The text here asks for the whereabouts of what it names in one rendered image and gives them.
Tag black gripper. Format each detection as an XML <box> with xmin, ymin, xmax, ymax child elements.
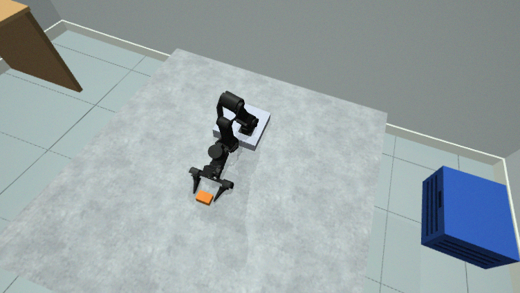
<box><xmin>189</xmin><ymin>160</ymin><xmax>234</xmax><ymax>202</ymax></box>

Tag orange block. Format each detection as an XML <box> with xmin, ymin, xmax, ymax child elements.
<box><xmin>196</xmin><ymin>190</ymin><xmax>214</xmax><ymax>206</ymax></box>

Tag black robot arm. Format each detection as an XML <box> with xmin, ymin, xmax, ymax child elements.
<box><xmin>202</xmin><ymin>91</ymin><xmax>259</xmax><ymax>178</ymax></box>

